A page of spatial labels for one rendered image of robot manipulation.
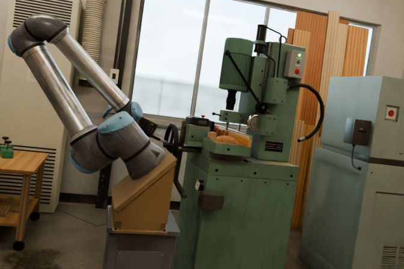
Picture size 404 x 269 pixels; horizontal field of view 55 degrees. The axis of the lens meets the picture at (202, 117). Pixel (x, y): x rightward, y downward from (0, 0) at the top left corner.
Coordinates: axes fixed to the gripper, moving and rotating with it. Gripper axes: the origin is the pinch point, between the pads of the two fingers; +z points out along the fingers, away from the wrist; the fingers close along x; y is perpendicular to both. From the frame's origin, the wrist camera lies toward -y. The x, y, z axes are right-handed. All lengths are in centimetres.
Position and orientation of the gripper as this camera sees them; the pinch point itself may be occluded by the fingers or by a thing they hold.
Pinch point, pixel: (164, 142)
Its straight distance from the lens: 217.9
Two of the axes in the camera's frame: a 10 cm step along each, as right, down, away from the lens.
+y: 4.5, -8.9, 0.5
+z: 8.4, 4.4, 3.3
